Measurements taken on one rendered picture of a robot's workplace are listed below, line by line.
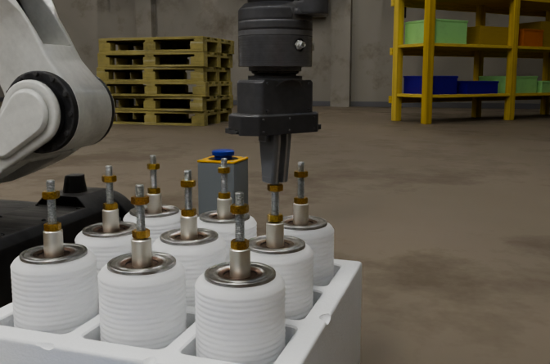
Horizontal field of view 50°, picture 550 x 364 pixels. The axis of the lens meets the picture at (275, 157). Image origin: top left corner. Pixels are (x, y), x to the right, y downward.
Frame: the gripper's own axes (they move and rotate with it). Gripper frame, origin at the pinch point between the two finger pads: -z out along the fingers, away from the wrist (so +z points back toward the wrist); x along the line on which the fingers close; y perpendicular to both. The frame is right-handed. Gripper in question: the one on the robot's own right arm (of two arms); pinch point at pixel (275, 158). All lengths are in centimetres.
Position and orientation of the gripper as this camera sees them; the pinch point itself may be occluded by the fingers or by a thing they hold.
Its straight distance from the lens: 72.6
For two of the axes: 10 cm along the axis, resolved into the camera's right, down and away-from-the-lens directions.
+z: 0.0, -9.9, -1.4
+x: -7.8, 0.8, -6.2
